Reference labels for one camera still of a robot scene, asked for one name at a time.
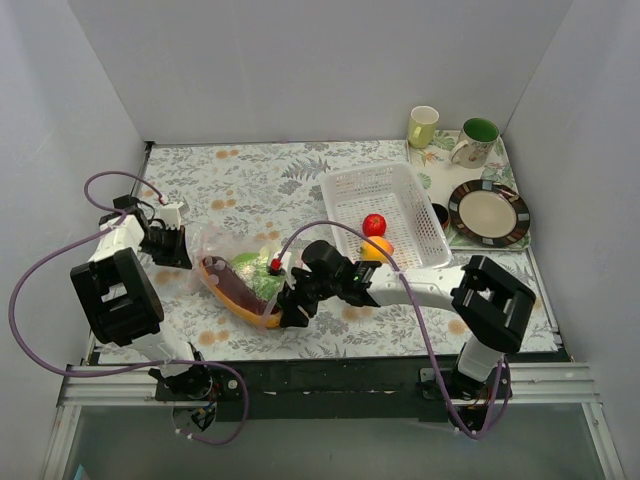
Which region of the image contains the orange fake fruit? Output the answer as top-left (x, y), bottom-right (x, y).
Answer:
top-left (360, 236), bottom-right (394, 263)

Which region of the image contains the red fake strawberry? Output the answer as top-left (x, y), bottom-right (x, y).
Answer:
top-left (362, 213), bottom-right (387, 237)

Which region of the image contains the clear zip top bag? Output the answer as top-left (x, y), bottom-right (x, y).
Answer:
top-left (186, 223), bottom-right (284, 330)

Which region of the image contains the white plastic basket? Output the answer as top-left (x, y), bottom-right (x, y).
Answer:
top-left (319, 162), bottom-right (452, 270)

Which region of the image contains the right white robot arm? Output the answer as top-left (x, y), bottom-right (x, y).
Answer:
top-left (269, 240), bottom-right (536, 398)

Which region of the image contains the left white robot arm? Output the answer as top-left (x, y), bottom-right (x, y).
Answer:
top-left (70, 195), bottom-right (213, 400)

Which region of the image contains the green fake lettuce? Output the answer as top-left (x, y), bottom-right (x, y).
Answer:
top-left (230, 245), bottom-right (285, 301)

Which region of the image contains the floral table mat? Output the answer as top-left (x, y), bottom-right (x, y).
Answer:
top-left (97, 139), bottom-right (560, 365)

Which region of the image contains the small brown cup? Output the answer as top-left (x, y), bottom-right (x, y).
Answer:
top-left (432, 203), bottom-right (450, 231)

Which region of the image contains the floral serving tray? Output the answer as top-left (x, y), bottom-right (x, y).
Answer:
top-left (405, 128), bottom-right (532, 251)

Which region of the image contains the striped rim ceramic plate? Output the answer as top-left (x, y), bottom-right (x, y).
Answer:
top-left (446, 179), bottom-right (531, 248)

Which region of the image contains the yellow green mug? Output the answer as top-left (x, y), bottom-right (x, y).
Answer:
top-left (407, 106), bottom-right (440, 149)

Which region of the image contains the green interior floral mug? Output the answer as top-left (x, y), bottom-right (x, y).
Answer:
top-left (449, 118), bottom-right (499, 169)

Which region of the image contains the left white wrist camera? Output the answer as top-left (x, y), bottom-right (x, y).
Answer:
top-left (157, 201), bottom-right (189, 230)

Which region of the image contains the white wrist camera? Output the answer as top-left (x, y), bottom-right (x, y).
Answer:
top-left (157, 201), bottom-right (189, 230)
top-left (267, 252), bottom-right (297, 282)

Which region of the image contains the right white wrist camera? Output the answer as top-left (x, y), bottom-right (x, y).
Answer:
top-left (267, 252), bottom-right (297, 282)

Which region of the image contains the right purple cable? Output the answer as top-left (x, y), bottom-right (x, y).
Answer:
top-left (277, 219), bottom-right (513, 441)

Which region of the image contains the purple cable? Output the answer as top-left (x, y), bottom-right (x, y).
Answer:
top-left (7, 170), bottom-right (250, 445)
top-left (277, 219), bottom-right (513, 441)

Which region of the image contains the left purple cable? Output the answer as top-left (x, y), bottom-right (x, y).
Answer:
top-left (7, 170), bottom-right (250, 445)

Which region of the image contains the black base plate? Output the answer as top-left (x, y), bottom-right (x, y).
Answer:
top-left (154, 357), bottom-right (514, 426)

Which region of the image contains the aluminium frame rail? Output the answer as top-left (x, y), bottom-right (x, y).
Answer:
top-left (58, 362), bottom-right (601, 406)

